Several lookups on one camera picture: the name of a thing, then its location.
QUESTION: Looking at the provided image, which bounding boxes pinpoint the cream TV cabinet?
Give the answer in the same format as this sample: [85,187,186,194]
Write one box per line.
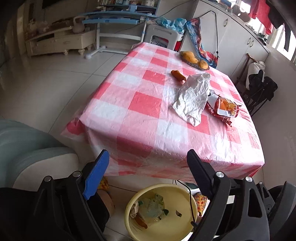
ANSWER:
[25,27,95,56]

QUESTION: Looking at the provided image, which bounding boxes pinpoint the black clothes on chair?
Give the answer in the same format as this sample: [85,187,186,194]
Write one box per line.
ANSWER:
[248,70,278,102]

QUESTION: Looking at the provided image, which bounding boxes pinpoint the woven fruit basket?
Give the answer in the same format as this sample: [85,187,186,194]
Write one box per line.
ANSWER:
[180,51,209,71]

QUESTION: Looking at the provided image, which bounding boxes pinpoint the red snack wrapper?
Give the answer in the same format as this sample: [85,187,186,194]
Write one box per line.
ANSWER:
[205,90,241,126]

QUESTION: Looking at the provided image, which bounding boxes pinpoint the white plastic stool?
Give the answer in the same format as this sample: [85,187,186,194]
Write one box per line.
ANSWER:
[144,24,184,50]

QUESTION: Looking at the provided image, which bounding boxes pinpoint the red hanging garment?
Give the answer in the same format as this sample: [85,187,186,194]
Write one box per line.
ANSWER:
[245,0,273,35]

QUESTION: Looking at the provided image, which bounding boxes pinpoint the red white checkered tablecloth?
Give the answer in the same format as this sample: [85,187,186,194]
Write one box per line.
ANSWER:
[62,42,264,182]

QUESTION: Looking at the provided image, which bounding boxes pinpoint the pink kettlebell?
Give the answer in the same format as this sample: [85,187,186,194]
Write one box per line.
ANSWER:
[72,16,86,34]

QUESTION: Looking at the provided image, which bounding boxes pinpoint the colourful patterned cloth bag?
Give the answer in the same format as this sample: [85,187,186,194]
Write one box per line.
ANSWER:
[186,17,219,68]

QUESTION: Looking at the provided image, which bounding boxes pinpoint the dark wooden folding chair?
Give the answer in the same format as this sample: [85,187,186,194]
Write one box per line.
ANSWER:
[234,54,278,116]

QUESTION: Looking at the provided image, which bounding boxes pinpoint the white wall cabinet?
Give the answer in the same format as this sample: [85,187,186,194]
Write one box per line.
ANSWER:
[192,1,269,82]

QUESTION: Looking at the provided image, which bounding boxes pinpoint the black cable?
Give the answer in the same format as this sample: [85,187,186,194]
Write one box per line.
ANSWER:
[176,180,199,227]

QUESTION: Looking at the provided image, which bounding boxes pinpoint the light blue plastic bag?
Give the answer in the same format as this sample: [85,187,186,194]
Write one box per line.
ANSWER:
[155,17,187,35]

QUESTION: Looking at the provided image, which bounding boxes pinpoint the yellow plastic trash basin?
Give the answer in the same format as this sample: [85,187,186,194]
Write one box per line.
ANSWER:
[125,184,199,240]

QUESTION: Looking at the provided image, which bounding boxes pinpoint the blue white study desk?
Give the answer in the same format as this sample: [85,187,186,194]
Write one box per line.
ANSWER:
[82,4,158,59]

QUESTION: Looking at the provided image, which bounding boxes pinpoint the yellow floral slipper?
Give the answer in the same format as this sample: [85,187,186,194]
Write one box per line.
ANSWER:
[193,192,208,216]

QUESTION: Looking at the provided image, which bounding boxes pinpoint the grey green sofa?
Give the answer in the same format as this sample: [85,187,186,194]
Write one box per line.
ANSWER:
[1,120,79,191]

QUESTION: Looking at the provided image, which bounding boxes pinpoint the orange peel piece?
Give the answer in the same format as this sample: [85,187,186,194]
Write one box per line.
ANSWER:
[171,70,187,82]

